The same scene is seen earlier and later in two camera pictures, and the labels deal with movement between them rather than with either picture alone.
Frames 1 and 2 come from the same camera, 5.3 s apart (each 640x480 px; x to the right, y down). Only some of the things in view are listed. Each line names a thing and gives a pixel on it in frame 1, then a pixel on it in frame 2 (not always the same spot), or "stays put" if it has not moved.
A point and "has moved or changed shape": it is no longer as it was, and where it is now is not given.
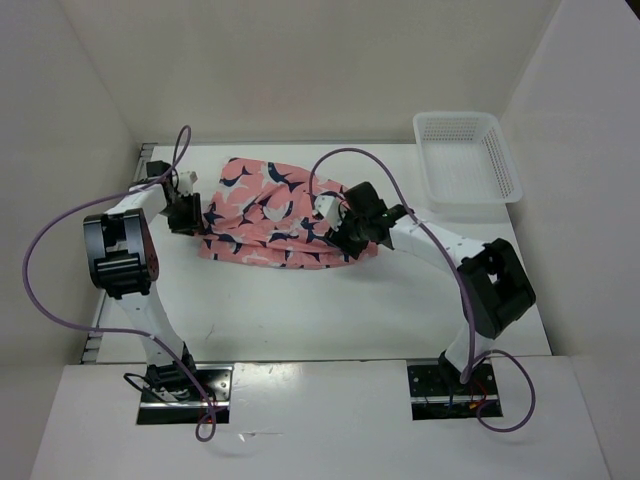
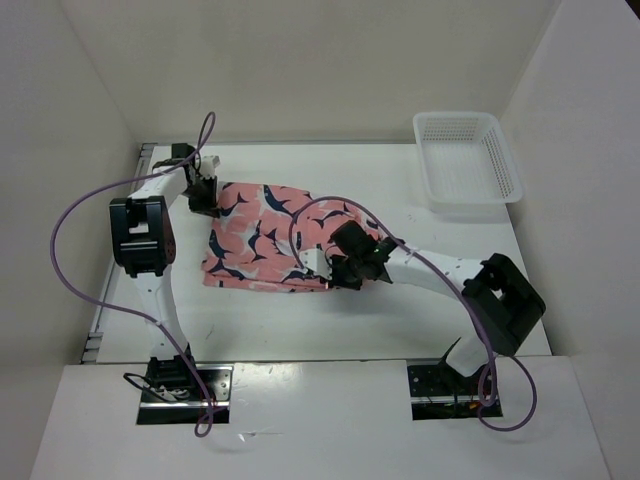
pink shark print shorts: x=262 y=216 has moved or changed shape
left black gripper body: x=183 y=215 -> x=201 y=195
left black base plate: x=217 y=382 stays put
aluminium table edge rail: x=90 y=352 stays put
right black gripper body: x=350 y=236 -> x=346 y=272
